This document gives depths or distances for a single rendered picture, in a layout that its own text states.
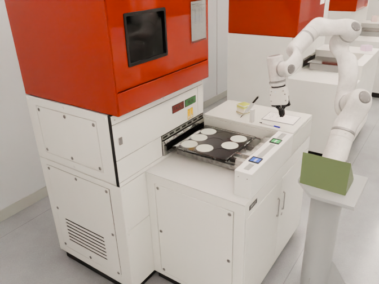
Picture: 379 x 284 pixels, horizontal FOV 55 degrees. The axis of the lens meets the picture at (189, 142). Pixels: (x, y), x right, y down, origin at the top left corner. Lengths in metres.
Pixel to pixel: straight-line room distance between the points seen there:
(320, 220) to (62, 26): 1.61
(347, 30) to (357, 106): 0.41
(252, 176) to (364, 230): 1.58
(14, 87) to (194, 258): 1.95
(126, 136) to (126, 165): 0.16
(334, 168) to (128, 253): 1.22
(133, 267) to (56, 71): 1.20
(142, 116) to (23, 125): 1.55
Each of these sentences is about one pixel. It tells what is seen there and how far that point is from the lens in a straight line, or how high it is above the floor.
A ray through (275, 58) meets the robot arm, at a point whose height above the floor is 1.42.
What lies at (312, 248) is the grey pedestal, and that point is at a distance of 2.22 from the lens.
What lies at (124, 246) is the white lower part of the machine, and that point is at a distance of 2.23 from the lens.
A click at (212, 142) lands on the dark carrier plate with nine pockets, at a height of 0.90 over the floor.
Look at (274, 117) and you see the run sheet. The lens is 2.43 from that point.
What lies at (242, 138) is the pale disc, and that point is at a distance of 2.26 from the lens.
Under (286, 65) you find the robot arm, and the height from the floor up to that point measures 1.39.
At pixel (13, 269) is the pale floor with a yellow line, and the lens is 2.95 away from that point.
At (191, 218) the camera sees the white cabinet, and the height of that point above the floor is 0.62.
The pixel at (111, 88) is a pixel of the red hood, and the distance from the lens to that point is 1.74.
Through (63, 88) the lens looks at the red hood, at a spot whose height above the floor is 1.31.
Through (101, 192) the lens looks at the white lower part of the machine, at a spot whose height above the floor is 0.74.
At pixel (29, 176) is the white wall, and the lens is 3.48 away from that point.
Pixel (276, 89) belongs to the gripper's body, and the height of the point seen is 1.25.
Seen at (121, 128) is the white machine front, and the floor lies 1.14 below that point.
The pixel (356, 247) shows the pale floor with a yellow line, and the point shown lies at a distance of 3.00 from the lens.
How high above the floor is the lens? 1.85
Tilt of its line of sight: 25 degrees down
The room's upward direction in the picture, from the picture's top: 2 degrees counter-clockwise
